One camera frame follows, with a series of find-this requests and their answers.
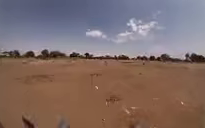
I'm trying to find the row of trees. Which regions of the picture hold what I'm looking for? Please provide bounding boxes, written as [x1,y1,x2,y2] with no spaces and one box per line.
[0,48,205,64]

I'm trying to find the robot's own part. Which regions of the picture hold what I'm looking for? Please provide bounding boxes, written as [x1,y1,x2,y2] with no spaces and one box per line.
[129,121,148,128]
[57,117,70,128]

